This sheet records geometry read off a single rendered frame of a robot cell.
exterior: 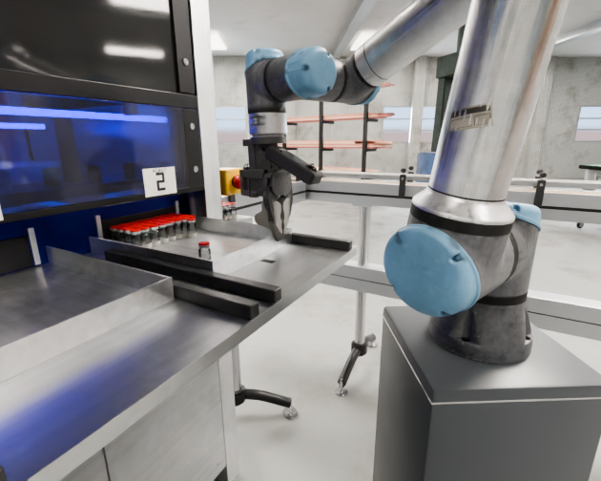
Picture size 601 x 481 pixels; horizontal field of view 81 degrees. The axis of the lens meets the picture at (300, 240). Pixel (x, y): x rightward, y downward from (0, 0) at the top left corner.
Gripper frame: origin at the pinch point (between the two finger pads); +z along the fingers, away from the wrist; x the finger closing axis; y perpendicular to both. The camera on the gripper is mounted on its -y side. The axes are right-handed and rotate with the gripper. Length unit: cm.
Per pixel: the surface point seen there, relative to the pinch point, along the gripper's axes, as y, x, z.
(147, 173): 26.6, 10.2, -13.4
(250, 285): -8.6, 22.1, 1.6
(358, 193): 13, -82, 2
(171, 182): 26.7, 4.1, -10.8
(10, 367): 1.1, 48.5, 2.2
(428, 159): 26, -317, -1
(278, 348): 59, -83, 90
